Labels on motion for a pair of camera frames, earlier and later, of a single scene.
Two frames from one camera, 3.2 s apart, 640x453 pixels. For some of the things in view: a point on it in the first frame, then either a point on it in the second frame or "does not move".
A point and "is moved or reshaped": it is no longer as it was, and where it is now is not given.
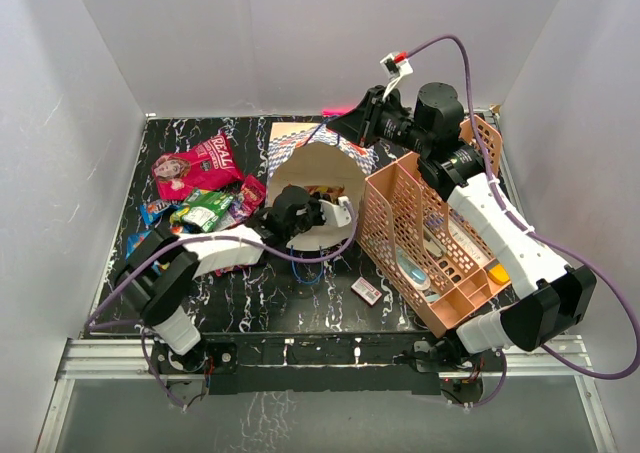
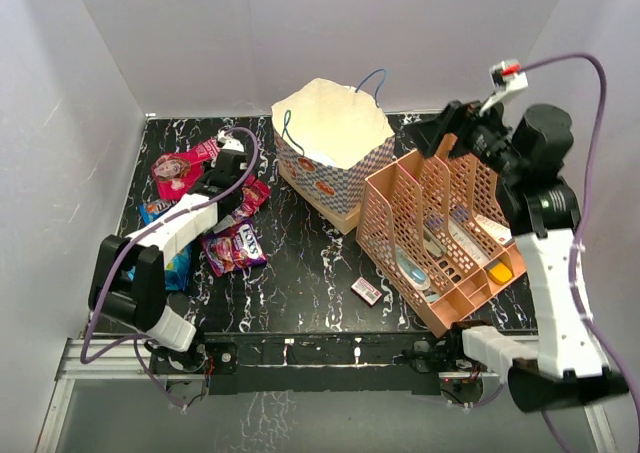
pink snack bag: x=209 y=166 does not move
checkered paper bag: x=332 y=166 is moved or reshaped
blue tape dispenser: x=412 y=269 does not move
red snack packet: x=253 y=192 does not move
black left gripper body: x=313 y=217 to x=208 y=169
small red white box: x=366 y=291 does not move
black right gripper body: x=383 y=121 to x=480 y=136
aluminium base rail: x=128 y=359 does not move
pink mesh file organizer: x=429 y=251 does not move
